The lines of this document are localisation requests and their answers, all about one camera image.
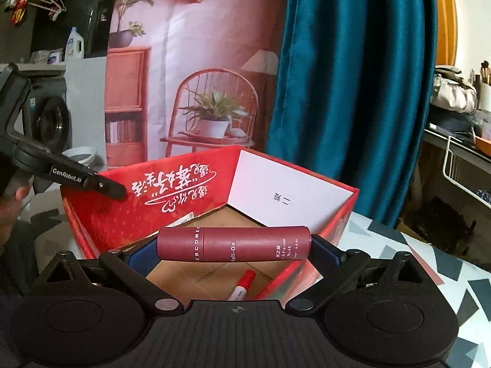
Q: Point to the red cardboard box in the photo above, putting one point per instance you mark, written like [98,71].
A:
[107,218]

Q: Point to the red hanging packets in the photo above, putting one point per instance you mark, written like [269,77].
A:
[19,7]

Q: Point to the washing machine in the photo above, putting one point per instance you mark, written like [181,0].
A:
[53,119]

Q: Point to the geometric patterned tablecloth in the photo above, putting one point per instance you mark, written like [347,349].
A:
[422,257]

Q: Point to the white desk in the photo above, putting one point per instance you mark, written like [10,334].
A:
[460,153]

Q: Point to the white detergent bottle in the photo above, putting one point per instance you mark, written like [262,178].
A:
[75,46]

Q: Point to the person's left hand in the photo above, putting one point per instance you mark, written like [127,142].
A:
[13,209]

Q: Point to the white clothes hanger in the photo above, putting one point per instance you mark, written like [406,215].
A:
[50,5]

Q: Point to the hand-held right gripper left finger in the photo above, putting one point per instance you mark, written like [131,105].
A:
[142,259]

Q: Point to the white cloth bag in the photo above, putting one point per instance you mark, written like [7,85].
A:
[454,94]

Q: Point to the orange tray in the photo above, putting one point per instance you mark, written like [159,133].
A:
[484,138]

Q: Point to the teal curtain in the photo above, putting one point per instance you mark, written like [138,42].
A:
[345,84]

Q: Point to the red marker pen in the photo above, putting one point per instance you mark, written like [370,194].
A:
[245,281]

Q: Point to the maroon cardboard tube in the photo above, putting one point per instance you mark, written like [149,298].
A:
[238,243]

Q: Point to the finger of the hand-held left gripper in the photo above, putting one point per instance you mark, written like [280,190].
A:
[88,179]

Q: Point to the clear plastic storage boxes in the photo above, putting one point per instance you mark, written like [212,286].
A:
[48,56]

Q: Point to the printed room backdrop cloth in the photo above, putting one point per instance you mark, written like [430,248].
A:
[191,46]

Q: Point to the blue patterned cloth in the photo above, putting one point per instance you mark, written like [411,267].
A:
[484,196]

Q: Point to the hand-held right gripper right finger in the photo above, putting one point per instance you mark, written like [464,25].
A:
[327,253]

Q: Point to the dark bag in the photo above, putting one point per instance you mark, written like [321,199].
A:
[452,122]

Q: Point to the white plastic basin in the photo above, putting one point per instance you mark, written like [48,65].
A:
[80,157]

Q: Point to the white brush holder cup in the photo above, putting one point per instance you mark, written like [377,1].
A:
[485,92]

